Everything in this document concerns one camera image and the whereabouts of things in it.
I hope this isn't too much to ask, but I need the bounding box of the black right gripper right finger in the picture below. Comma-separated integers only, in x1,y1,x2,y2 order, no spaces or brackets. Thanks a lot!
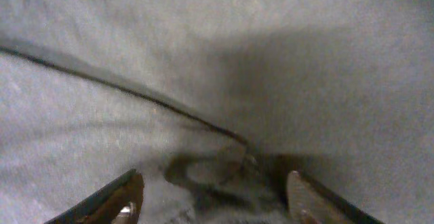
286,170,383,224

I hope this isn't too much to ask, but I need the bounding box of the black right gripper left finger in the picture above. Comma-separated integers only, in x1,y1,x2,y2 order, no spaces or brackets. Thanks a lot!
47,169,144,224

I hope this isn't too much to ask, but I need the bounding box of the black t-shirt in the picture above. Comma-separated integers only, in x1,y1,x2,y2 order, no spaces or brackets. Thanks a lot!
1,0,433,223

